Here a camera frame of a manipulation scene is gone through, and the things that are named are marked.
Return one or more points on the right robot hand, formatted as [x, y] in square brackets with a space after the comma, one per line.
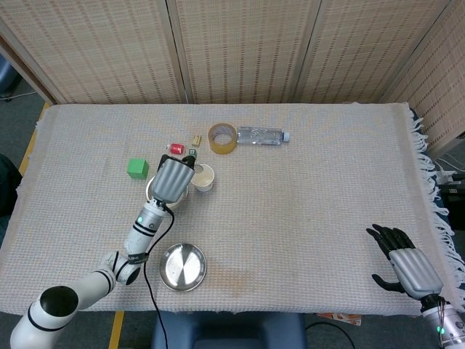
[416, 269]

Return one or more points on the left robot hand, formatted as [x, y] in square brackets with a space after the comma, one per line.
[170, 180]

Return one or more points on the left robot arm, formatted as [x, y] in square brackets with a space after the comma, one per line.
[141, 232]

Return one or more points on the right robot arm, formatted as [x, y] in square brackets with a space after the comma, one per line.
[448, 323]

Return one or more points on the steel bowl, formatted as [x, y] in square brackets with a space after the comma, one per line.
[148, 189]

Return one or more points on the white paper cup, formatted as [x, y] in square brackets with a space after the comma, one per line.
[205, 181]

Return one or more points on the small red block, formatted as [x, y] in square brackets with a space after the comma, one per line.
[176, 148]

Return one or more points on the green cube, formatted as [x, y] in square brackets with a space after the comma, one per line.
[137, 169]

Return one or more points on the small dark green block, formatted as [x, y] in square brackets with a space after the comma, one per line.
[192, 152]

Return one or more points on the small beige block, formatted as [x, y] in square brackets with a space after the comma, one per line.
[196, 140]

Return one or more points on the yellow tape roll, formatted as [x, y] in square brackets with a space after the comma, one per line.
[213, 145]

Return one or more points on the black box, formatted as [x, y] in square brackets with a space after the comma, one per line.
[454, 201]

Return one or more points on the steel plate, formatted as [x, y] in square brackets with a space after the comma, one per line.
[181, 267]

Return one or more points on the orange printed paper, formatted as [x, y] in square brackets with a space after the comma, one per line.
[341, 318]

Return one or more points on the clear plastic water bottle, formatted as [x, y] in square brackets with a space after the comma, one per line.
[259, 136]

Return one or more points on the white woven tablecloth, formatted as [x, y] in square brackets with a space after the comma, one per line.
[290, 218]

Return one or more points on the bamboo folding screen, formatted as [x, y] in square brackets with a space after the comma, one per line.
[254, 54]

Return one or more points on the black bag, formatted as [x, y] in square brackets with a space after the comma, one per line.
[7, 189]

